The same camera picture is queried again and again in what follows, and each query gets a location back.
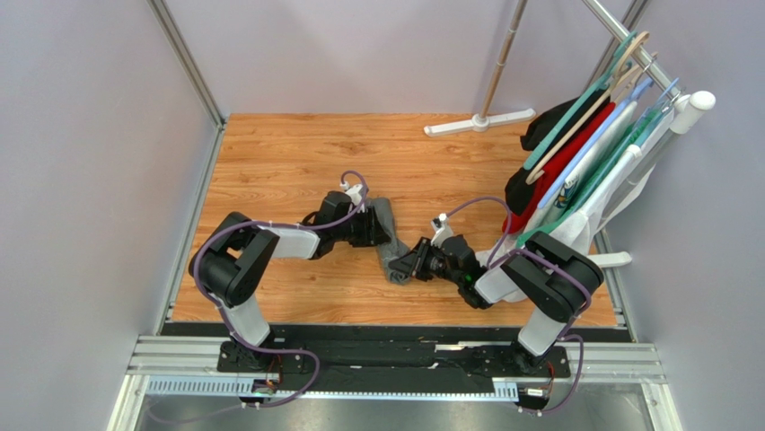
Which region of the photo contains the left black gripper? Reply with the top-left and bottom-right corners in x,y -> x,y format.
333,207 -> 392,249

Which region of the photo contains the grey felt napkin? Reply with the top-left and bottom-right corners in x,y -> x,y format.
362,197 -> 419,286

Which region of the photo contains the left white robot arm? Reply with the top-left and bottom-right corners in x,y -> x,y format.
189,191 -> 399,362

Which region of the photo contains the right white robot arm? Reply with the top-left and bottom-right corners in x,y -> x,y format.
388,232 -> 604,373

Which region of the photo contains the black garment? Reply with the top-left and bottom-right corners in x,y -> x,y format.
505,90 -> 604,220

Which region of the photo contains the wooden hanger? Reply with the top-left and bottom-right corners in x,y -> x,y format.
523,31 -> 650,184

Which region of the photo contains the red garment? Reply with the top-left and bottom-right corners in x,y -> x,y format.
502,101 -> 617,235

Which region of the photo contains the white garment with green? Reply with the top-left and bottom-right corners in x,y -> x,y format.
475,110 -> 677,304

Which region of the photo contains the teal hanger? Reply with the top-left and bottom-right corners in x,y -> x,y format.
523,31 -> 637,171

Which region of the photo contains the light blue hanger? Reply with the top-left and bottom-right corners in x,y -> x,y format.
537,78 -> 654,209

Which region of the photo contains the white clothes rack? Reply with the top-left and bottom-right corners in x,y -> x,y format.
423,0 -> 716,268

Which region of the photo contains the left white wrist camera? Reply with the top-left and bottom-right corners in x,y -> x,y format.
340,181 -> 368,212

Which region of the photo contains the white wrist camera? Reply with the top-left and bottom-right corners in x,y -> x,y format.
340,181 -> 368,212
430,213 -> 454,248

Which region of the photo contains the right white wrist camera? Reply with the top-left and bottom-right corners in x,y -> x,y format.
430,213 -> 454,248

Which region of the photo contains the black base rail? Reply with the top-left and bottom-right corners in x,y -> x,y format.
217,324 -> 576,394

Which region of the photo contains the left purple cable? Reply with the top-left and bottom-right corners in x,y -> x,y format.
192,170 -> 372,410

